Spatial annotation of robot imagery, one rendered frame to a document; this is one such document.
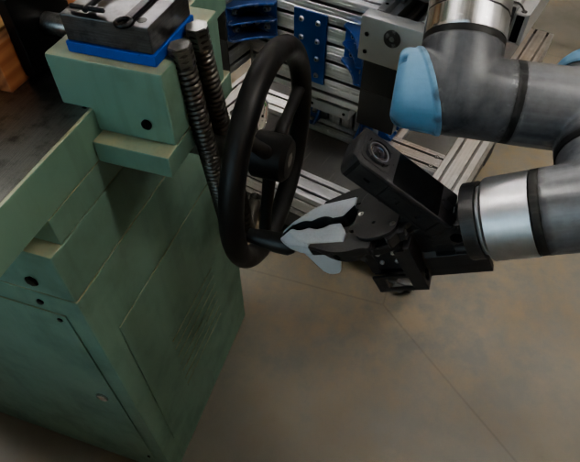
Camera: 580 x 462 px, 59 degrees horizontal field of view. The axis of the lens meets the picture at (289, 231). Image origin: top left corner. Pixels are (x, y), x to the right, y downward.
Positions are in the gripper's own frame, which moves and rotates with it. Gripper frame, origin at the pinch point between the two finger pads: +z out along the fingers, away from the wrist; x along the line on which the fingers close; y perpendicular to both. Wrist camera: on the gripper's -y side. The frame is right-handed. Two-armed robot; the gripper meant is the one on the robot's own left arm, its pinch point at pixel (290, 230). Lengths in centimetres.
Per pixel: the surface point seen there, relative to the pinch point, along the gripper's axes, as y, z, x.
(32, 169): -19.4, 16.5, -7.1
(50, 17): -28.1, 19.5, 9.6
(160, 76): -19.5, 5.2, 3.4
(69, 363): 10.7, 43.2, -10.8
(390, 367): 80, 25, 30
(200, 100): -14.4, 6.2, 7.2
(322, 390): 72, 38, 19
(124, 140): -14.9, 14.7, 2.4
